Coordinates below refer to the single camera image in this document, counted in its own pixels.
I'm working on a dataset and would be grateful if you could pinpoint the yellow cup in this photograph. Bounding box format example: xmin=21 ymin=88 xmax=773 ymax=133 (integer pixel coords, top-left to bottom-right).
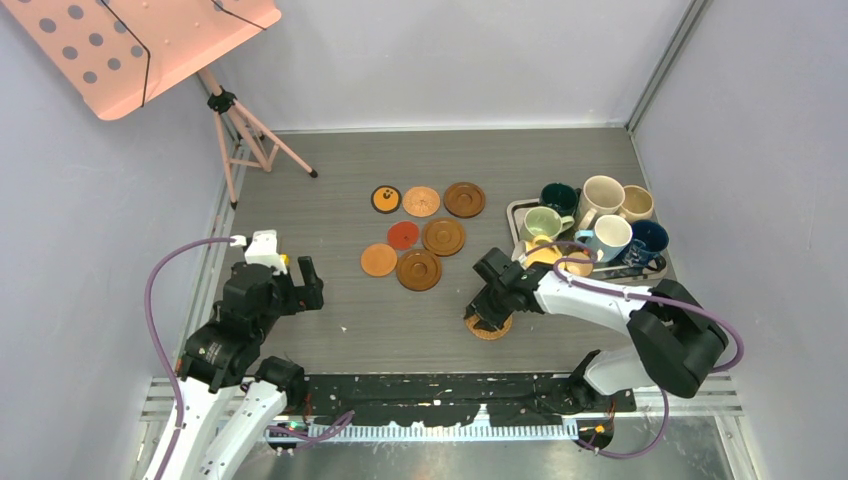
xmin=512 ymin=234 xmax=563 ymax=268

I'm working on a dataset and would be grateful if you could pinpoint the woven rattan coaster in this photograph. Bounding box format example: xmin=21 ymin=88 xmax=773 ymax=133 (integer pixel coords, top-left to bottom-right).
xmin=402 ymin=186 xmax=441 ymax=218
xmin=464 ymin=315 xmax=513 ymax=341

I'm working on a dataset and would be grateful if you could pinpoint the light orange wooden coaster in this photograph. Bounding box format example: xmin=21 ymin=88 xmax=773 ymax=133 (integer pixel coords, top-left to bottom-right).
xmin=360 ymin=243 xmax=398 ymax=277

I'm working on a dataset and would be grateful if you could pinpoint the light green mug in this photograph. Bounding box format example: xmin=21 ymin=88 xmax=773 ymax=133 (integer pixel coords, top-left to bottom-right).
xmin=518 ymin=206 xmax=575 ymax=241

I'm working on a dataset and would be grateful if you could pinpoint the brown wooden coaster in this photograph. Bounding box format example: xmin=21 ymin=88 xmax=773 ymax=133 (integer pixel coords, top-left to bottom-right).
xmin=421 ymin=218 xmax=467 ymax=257

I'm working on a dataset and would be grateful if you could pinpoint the dark wooden coaster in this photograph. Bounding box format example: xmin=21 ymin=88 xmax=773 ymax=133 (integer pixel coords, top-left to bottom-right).
xmin=395 ymin=249 xmax=442 ymax=292
xmin=442 ymin=182 xmax=486 ymax=219

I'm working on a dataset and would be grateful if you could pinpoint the red round coaster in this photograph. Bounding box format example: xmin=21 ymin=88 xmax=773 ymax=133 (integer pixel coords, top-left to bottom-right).
xmin=387 ymin=221 xmax=420 ymax=251

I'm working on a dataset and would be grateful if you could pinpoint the orange black face coaster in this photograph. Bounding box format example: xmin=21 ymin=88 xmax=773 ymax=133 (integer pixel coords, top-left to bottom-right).
xmin=370 ymin=185 xmax=402 ymax=214

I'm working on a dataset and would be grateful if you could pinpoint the cream mug tall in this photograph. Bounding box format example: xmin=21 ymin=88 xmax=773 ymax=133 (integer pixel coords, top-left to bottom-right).
xmin=576 ymin=175 xmax=625 ymax=230

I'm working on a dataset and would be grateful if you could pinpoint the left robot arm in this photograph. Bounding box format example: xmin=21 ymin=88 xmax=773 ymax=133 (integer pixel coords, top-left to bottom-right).
xmin=145 ymin=256 xmax=324 ymax=479

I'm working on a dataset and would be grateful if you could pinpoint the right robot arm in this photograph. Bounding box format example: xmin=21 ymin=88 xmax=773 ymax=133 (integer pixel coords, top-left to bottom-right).
xmin=464 ymin=248 xmax=730 ymax=411

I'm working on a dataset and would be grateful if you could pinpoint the small brown cup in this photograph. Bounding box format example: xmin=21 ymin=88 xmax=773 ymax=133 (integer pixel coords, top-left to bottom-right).
xmin=563 ymin=251 xmax=594 ymax=277

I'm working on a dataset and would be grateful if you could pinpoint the dark green mug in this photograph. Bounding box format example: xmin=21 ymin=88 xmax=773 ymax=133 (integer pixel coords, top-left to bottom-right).
xmin=539 ymin=183 xmax=579 ymax=216

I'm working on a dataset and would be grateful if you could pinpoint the white light blue mug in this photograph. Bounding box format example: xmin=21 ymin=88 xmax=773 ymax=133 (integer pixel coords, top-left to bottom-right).
xmin=574 ymin=214 xmax=633 ymax=263

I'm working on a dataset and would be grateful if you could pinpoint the metal tray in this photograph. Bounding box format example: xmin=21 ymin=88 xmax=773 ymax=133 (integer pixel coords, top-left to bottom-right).
xmin=506 ymin=199 xmax=671 ymax=284

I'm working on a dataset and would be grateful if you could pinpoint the navy blue mug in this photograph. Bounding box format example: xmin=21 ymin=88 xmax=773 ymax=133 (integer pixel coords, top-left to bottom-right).
xmin=622 ymin=220 xmax=670 ymax=267

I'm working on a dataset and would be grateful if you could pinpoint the beige mug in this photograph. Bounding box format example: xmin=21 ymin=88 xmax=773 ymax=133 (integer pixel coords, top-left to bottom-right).
xmin=617 ymin=185 xmax=655 ymax=223

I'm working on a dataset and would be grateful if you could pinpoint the pink music stand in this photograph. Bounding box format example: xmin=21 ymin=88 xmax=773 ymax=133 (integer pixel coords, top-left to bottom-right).
xmin=1 ymin=1 xmax=318 ymax=208

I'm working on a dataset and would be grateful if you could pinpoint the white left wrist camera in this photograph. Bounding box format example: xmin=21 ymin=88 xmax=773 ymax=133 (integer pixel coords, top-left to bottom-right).
xmin=229 ymin=229 xmax=289 ymax=275

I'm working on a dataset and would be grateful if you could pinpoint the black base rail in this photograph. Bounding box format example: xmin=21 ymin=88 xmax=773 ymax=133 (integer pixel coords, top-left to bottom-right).
xmin=282 ymin=373 xmax=636 ymax=427

